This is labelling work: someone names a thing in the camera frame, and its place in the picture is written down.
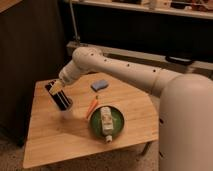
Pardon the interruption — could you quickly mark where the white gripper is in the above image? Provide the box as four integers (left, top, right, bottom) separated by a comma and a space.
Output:
49, 63, 81, 94

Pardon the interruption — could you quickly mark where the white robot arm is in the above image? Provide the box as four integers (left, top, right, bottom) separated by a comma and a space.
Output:
50, 47, 213, 171

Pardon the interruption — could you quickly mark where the translucent plastic cup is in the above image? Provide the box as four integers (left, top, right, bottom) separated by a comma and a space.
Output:
61, 100, 73, 120

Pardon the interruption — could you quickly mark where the orange carrot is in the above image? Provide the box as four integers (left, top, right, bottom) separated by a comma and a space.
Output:
86, 96, 98, 119

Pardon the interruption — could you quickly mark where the blue sponge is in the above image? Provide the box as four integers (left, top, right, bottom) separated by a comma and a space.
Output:
91, 80, 108, 92

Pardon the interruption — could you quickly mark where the wooden table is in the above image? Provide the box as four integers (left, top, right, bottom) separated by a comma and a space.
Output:
23, 73, 158, 168

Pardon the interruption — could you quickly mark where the green plate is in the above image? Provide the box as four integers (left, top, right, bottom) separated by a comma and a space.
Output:
89, 106, 125, 142

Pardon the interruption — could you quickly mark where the white squeeze bottle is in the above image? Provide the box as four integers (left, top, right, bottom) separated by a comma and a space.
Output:
100, 107, 114, 143

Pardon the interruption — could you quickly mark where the metal shelf rack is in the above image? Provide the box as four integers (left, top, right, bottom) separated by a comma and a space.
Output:
62, 0, 213, 79

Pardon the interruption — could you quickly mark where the black handle on shelf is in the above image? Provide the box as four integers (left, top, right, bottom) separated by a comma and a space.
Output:
165, 56, 195, 66

